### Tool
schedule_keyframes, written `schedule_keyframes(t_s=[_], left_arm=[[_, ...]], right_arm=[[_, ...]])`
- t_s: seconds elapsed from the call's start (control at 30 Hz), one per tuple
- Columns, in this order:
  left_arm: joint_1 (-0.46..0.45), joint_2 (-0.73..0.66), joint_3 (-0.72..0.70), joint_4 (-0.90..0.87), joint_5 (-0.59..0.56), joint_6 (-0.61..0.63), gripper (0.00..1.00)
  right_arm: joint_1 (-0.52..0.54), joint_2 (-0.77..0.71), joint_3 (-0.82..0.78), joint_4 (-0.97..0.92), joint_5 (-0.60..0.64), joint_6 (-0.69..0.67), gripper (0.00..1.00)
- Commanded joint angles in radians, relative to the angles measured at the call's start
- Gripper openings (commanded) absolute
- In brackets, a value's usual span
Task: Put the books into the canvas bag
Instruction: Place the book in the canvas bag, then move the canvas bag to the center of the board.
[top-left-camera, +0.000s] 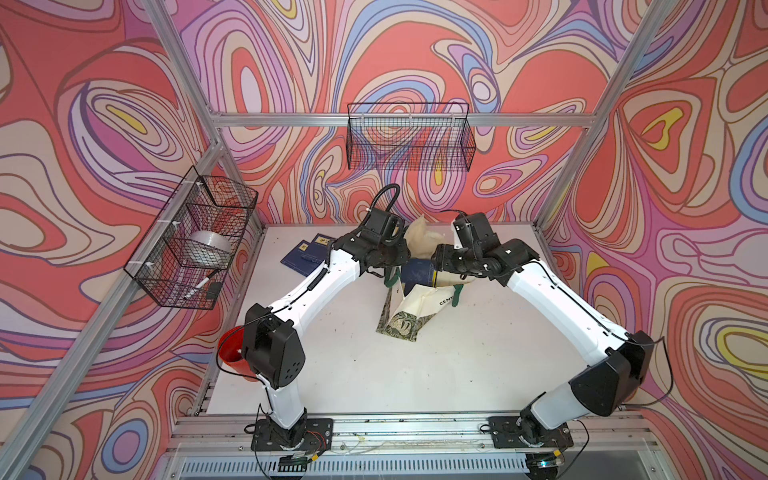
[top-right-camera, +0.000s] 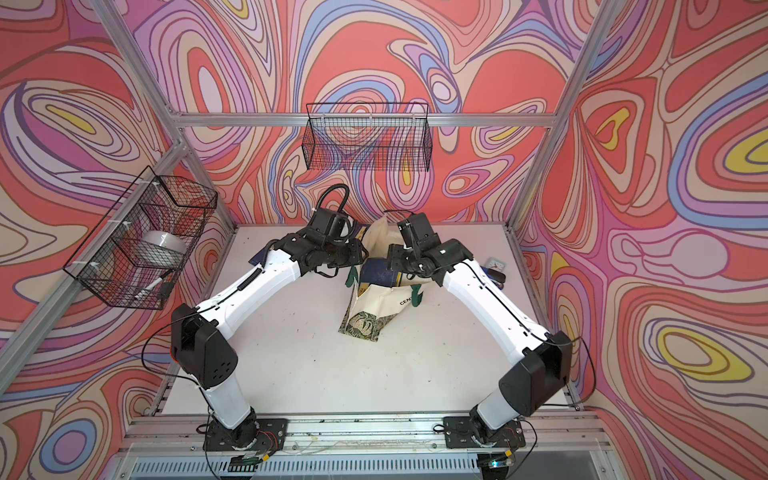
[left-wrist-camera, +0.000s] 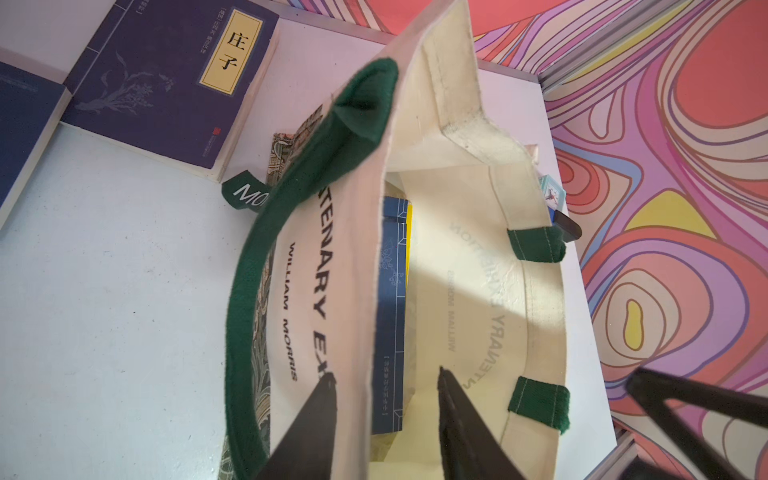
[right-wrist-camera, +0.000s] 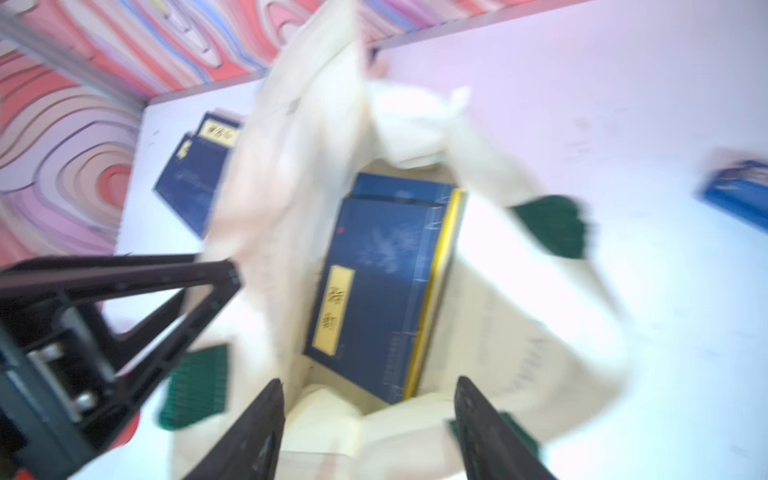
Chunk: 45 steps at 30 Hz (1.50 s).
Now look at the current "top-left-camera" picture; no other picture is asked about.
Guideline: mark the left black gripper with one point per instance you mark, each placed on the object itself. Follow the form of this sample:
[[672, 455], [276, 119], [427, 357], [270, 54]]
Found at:
[[402, 253]]

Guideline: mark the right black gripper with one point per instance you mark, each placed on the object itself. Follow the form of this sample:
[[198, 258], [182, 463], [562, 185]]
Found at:
[[442, 254]]

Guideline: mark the navy book top yellow label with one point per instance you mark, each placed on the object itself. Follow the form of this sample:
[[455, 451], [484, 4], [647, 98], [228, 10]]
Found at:
[[321, 243]]

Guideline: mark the cream canvas bag green handles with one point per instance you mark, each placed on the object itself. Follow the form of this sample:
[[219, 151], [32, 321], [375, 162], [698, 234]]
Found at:
[[418, 291]]

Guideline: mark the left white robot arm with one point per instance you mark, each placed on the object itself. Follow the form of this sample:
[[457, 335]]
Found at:
[[272, 335]]

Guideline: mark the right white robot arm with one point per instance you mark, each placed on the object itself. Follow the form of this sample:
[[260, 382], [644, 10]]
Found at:
[[617, 361]]

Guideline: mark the silver tape roll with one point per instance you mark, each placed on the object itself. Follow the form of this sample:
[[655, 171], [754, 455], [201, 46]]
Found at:
[[207, 249]]

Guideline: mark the red cup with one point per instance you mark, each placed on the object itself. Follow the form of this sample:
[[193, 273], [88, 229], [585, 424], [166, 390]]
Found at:
[[229, 356]]

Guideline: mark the white marker pen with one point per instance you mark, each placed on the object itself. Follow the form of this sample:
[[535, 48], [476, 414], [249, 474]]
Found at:
[[197, 288]]

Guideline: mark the back black wire basket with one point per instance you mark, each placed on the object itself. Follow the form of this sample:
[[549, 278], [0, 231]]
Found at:
[[410, 136]]

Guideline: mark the black wire basket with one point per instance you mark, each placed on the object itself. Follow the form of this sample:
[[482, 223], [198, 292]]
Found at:
[[410, 136], [200, 202]]

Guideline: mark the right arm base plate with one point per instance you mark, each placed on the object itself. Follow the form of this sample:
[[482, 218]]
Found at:
[[507, 433]]

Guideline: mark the left black wire basket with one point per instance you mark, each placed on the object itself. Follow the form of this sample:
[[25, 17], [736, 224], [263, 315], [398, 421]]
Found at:
[[200, 202]]

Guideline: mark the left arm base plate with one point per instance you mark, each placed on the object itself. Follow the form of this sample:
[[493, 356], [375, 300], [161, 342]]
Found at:
[[312, 435]]

